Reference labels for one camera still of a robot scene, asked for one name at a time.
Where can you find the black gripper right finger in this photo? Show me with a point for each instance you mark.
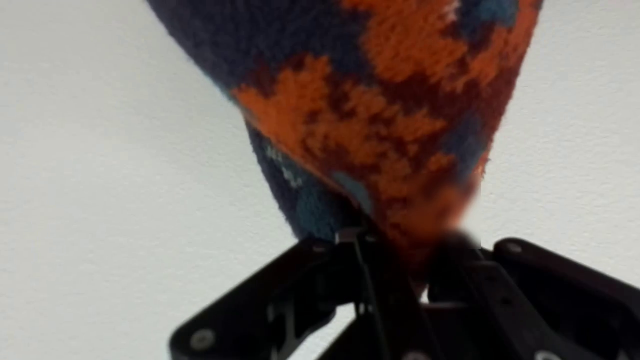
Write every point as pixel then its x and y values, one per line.
pixel 532 307

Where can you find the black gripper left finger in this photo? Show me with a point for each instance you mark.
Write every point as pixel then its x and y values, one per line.
pixel 293 300

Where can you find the navy and orange knit sweater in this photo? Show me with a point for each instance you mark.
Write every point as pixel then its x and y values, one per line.
pixel 372 112

